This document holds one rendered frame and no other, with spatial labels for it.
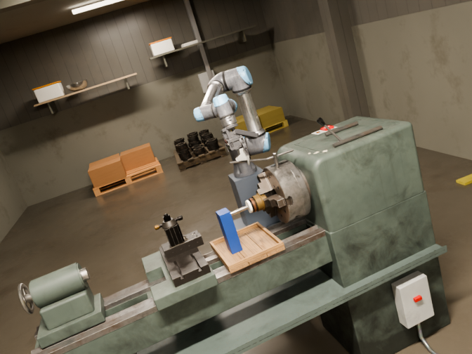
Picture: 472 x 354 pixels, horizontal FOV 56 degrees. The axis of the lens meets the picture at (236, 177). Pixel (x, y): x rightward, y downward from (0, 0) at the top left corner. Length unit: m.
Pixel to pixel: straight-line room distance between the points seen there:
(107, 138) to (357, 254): 7.68
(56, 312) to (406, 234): 1.79
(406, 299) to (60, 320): 1.75
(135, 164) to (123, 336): 6.85
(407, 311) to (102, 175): 6.67
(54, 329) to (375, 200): 1.66
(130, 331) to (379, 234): 1.33
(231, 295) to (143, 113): 7.52
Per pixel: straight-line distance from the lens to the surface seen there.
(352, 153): 2.25
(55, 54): 9.56
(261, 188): 2.32
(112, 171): 8.42
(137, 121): 9.50
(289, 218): 2.26
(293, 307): 2.40
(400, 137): 2.40
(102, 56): 9.48
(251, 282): 2.26
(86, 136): 9.57
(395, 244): 2.53
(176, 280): 2.11
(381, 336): 2.73
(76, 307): 2.25
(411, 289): 2.61
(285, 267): 2.30
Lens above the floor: 1.89
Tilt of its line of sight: 16 degrees down
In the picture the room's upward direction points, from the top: 18 degrees counter-clockwise
